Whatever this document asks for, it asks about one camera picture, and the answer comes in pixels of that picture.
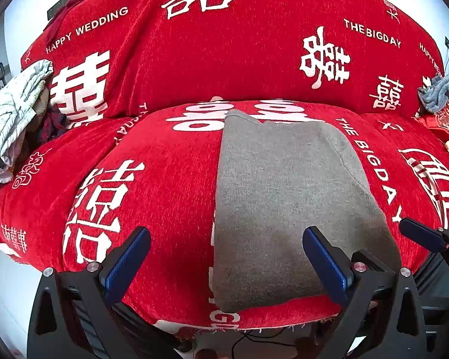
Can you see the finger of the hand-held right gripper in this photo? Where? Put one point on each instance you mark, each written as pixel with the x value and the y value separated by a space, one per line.
pixel 421 232

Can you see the blue grey towel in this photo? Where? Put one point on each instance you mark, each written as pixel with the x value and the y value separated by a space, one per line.
pixel 443 91

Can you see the red printed sofa cover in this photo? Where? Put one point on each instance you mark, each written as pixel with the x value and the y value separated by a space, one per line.
pixel 209 52

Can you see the grey knit sweater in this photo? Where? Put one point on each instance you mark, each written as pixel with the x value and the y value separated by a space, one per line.
pixel 280 194

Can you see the brown cloth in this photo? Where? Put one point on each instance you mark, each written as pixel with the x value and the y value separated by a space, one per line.
pixel 42 106

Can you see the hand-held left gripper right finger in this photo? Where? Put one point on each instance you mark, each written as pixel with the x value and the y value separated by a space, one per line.
pixel 325 265

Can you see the pale green white cloth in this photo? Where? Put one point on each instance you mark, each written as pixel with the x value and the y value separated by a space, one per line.
pixel 11 119

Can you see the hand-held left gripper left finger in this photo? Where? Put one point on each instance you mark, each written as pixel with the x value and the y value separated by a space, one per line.
pixel 127 265

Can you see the dark plaid cloth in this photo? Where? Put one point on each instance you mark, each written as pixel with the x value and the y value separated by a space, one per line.
pixel 54 123

